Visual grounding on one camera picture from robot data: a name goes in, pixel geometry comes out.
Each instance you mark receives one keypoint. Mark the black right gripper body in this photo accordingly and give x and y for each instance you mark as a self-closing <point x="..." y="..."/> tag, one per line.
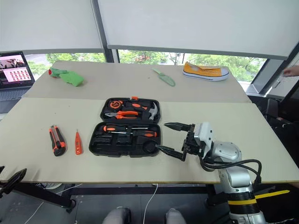
<point x="192" y="143"/>

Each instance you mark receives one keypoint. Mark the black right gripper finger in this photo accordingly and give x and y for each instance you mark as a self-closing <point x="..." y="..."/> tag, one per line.
<point x="177" y="126"/>
<point x="171" y="151"/>

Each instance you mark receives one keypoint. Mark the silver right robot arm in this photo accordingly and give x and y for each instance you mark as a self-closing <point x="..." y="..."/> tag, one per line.
<point x="230" y="151"/>

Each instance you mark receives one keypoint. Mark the orange black short tool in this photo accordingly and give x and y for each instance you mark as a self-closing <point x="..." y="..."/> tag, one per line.
<point x="139" y="106"/>

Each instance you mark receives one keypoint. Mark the black plastic tool case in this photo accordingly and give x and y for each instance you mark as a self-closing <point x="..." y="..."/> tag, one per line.
<point x="127" y="145"/>

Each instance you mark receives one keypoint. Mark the bystander bare hand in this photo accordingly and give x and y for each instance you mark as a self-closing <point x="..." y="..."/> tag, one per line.
<point x="292" y="70"/>

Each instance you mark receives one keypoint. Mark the black tape roll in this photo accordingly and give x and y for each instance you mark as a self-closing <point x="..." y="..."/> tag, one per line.
<point x="149" y="147"/>

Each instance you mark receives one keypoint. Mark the orange black screwdriver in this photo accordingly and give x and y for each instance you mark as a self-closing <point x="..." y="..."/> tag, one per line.
<point x="112" y="128"/>
<point x="146" y="134"/>

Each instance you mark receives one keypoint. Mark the green plastic trowel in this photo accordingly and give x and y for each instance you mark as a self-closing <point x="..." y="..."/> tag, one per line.
<point x="167" y="79"/>

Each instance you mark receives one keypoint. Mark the orange black utility knife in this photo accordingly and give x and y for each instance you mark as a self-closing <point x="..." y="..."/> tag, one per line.
<point x="57" y="141"/>

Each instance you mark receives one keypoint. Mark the yellow canvas sneaker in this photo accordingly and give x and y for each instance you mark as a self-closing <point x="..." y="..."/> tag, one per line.
<point x="205" y="72"/>

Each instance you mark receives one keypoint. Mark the orange black tape measure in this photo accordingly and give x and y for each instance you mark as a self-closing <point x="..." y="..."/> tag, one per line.
<point x="116" y="104"/>

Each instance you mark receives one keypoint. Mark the grey rounded shape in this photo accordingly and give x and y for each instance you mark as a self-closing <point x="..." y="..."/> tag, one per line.
<point x="175" y="217"/>
<point x="118" y="215"/>

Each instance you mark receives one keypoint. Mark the orange voltage tester pen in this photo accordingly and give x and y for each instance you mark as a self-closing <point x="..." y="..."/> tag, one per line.
<point x="78" y="142"/>

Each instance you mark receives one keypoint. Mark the black chair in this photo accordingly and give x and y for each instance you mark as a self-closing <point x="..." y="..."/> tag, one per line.
<point x="274" y="109"/>

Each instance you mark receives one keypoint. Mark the yellow floor tape strip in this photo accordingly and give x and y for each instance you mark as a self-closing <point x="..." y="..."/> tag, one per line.
<point x="272" y="194"/>

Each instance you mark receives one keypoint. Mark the open laptop computer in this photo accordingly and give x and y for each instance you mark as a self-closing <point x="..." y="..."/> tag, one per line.
<point x="14" y="70"/>

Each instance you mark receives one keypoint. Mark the white roller blind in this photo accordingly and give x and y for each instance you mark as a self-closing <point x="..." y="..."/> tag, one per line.
<point x="46" y="23"/>
<point x="198" y="25"/>

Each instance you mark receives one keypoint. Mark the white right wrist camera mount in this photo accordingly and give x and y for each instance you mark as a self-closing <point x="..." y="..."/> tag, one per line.
<point x="205" y="134"/>

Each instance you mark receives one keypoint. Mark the black table frame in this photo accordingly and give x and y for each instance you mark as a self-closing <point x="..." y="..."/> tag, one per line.
<point x="46" y="198"/>

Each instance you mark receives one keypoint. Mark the dark window frame post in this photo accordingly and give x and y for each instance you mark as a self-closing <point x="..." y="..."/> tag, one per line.
<point x="102" y="30"/>

